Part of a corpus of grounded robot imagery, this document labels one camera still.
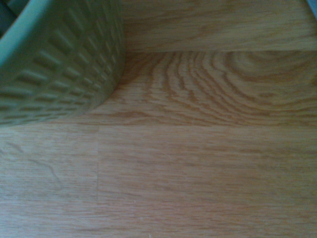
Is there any green textured ceramic utensil holder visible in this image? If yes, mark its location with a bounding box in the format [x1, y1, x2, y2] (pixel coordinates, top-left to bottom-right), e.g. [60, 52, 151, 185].
[0, 0, 124, 128]

